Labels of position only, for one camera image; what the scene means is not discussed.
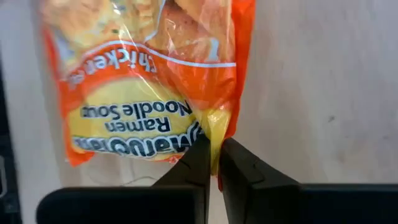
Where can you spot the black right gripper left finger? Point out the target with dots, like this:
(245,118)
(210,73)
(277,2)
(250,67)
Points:
(199,161)

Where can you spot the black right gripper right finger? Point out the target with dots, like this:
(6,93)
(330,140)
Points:
(248,186)

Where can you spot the orange chicken ramen packet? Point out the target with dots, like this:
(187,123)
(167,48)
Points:
(140,93)

